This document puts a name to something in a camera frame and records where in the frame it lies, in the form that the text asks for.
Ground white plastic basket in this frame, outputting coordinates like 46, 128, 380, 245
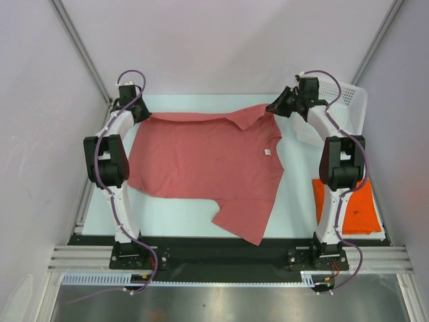
293, 77, 368, 148

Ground folded orange t shirt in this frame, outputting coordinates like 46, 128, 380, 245
312, 178, 382, 235

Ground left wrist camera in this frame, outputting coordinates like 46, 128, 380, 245
117, 80, 137, 88

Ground white slotted cable duct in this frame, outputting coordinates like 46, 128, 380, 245
62, 270, 339, 288

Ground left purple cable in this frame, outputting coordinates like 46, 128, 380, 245
65, 69, 158, 305

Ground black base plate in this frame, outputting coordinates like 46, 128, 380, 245
66, 234, 393, 284

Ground purple cable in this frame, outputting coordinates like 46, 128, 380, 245
300, 69, 371, 296
65, 69, 158, 305

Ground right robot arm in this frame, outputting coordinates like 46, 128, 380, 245
265, 70, 369, 269

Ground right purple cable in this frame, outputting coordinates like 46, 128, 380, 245
300, 69, 371, 296

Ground left aluminium corner post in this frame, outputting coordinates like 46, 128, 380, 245
50, 0, 120, 108

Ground pink red t shirt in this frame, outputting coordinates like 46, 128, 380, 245
128, 104, 284, 245

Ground aluminium corner post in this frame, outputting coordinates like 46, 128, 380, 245
50, 0, 120, 108
351, 0, 407, 86

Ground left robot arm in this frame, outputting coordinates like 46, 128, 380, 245
83, 81, 151, 244

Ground right aluminium corner post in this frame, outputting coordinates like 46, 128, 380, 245
351, 0, 407, 86

